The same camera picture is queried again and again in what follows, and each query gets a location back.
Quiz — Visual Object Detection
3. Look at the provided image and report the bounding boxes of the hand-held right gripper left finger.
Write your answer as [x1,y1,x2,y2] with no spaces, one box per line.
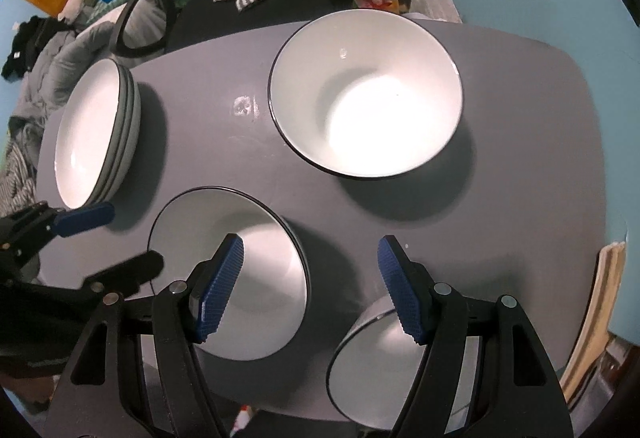
[47,233,246,438]

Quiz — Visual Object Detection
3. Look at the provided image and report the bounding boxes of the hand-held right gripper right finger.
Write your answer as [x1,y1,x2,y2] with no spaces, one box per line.
[377,235,573,438]

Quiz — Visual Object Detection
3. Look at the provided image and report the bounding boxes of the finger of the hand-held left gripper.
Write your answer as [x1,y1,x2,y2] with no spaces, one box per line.
[47,202,116,238]
[82,251,165,297]

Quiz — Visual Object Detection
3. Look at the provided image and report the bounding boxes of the white bowl with dark rim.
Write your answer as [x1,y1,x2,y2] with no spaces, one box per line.
[326,294,486,434]
[268,10,464,180]
[148,187,311,362]

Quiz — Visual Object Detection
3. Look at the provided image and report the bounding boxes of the striped cloth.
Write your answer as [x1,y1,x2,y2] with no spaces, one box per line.
[0,118,41,214]

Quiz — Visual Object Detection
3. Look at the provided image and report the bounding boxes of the grey puffy duvet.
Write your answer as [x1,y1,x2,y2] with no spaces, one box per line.
[10,23,121,119]

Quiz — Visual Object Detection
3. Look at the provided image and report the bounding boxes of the black clothes pile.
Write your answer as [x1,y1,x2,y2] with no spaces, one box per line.
[2,16,76,79]

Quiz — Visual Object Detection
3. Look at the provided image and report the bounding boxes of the cardboard sheets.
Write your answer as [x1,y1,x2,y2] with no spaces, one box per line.
[560,241,628,406]

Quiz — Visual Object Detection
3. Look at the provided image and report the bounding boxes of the grey bed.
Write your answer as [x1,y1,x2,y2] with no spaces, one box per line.
[95,0,167,50]

